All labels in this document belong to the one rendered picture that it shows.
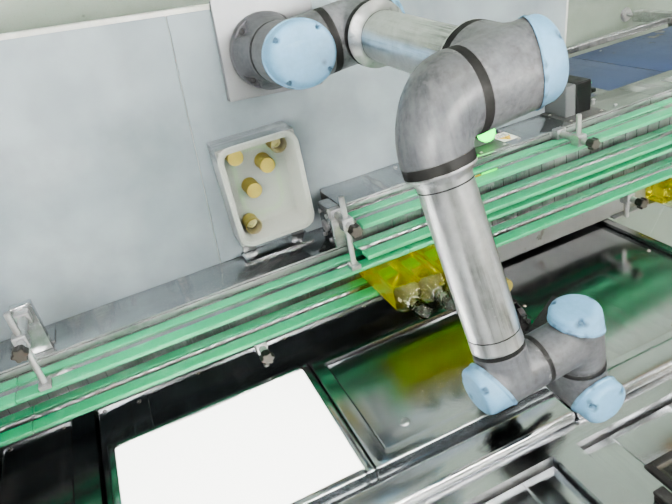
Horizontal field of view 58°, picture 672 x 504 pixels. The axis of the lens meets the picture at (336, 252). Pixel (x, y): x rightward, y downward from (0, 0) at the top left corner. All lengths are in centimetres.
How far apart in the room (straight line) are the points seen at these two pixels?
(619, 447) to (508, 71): 69
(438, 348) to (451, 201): 60
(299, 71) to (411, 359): 62
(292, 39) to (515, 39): 42
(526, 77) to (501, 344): 34
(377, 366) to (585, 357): 49
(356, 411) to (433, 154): 60
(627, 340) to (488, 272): 63
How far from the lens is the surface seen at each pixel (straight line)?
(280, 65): 107
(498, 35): 80
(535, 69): 79
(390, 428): 115
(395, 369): 126
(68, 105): 127
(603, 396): 97
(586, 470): 111
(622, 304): 149
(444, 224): 77
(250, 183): 130
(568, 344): 91
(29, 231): 134
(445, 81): 74
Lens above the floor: 200
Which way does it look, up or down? 57 degrees down
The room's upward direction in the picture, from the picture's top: 134 degrees clockwise
